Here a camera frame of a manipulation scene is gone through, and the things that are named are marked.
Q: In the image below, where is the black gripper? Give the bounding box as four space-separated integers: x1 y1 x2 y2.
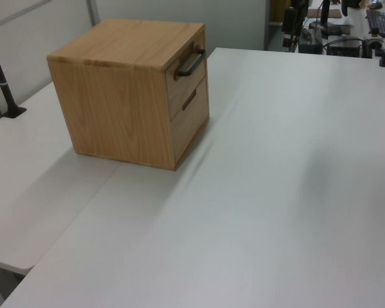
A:
282 6 298 49

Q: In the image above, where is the wooden drawer with black handle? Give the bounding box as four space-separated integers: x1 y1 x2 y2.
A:
165 33 208 121

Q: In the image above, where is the black computer keyboard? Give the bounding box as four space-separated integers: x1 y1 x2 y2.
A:
365 8 385 38

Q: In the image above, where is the black metal drawer handle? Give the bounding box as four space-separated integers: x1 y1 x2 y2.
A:
176 47 207 78

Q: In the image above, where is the brown desk mat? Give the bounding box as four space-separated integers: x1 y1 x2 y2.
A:
307 8 341 19

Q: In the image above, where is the dark grey equipment box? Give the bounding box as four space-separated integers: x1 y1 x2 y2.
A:
298 33 323 54

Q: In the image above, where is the white partition frame post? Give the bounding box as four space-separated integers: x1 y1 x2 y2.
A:
85 0 100 27

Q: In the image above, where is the black monitor stand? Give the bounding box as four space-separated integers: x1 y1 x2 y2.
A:
307 0 343 37

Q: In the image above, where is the wooden drawer with slot grip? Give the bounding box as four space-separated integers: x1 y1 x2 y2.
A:
169 75 210 163

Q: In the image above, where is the black box device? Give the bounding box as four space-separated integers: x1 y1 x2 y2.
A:
327 38 363 57

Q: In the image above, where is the black pole stand with base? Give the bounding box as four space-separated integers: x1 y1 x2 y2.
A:
0 27 28 118

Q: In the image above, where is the light wooden drawer cabinet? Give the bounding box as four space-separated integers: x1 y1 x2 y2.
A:
46 18 210 173

